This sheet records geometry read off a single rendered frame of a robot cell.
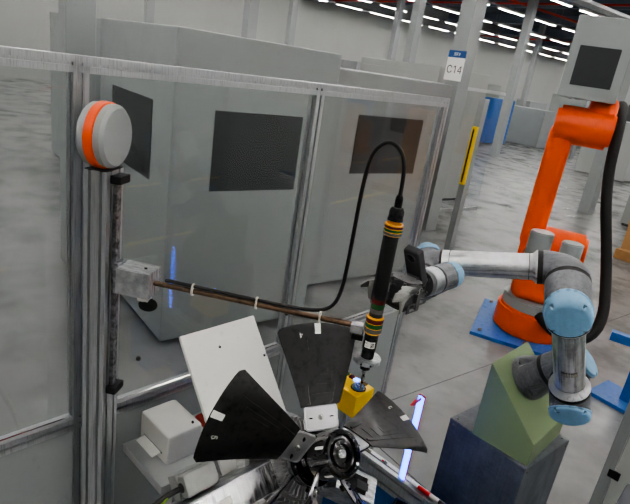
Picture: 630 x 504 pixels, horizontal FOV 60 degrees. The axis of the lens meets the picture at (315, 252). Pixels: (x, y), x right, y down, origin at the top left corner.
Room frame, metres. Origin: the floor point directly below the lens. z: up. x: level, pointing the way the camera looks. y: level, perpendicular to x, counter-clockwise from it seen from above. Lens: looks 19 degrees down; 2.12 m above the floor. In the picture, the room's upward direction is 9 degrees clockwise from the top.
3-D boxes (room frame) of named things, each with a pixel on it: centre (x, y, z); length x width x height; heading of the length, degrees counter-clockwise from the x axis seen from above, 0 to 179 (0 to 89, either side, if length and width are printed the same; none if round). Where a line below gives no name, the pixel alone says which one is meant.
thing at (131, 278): (1.29, 0.45, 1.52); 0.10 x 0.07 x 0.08; 83
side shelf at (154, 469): (1.49, 0.32, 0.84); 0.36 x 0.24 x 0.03; 138
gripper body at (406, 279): (1.28, -0.26, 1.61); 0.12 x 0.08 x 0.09; 138
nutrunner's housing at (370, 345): (1.21, -0.17, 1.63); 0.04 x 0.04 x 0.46
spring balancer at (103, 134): (1.30, 0.54, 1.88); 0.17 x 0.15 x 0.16; 138
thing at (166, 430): (1.46, 0.39, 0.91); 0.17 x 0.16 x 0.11; 48
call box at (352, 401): (1.68, -0.19, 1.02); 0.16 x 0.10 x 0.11; 48
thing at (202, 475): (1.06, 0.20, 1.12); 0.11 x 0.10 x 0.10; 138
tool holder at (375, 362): (1.21, -0.16, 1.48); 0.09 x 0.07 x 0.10; 83
